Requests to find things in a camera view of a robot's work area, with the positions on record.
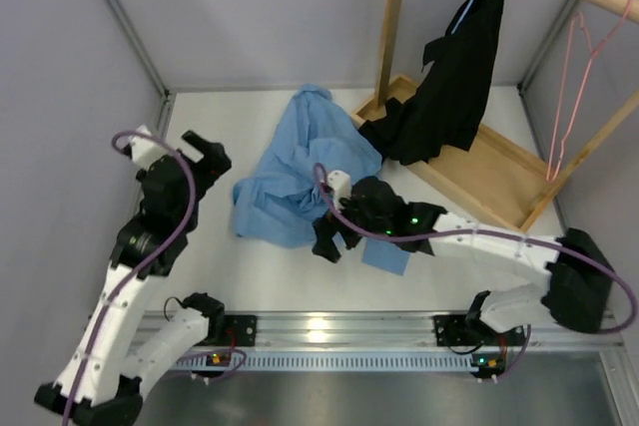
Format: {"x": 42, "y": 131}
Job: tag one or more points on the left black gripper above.
{"x": 215, "y": 161}

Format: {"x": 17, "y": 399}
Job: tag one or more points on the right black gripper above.
{"x": 325, "y": 246}

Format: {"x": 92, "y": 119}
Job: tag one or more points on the light blue shirt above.
{"x": 280, "y": 200}

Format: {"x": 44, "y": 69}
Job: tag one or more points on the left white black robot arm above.
{"x": 104, "y": 382}

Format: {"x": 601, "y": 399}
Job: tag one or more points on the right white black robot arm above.
{"x": 566, "y": 278}

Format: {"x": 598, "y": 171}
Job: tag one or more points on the black shirt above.
{"x": 448, "y": 105}

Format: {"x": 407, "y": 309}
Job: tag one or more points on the wooden clothes rack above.
{"x": 497, "y": 181}

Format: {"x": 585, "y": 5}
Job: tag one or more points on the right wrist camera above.
{"x": 339, "y": 183}

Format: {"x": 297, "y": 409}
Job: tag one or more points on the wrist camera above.
{"x": 339, "y": 183}
{"x": 143, "y": 152}

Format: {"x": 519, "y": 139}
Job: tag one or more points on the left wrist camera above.
{"x": 143, "y": 152}

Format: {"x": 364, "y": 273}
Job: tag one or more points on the aluminium mounting rail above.
{"x": 374, "y": 330}

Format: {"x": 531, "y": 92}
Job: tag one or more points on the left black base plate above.
{"x": 239, "y": 330}

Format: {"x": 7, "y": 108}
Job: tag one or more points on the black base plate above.
{"x": 239, "y": 330}
{"x": 451, "y": 330}

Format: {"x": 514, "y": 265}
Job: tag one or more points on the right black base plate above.
{"x": 451, "y": 330}

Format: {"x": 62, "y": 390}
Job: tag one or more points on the grey slotted cable duct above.
{"x": 343, "y": 362}

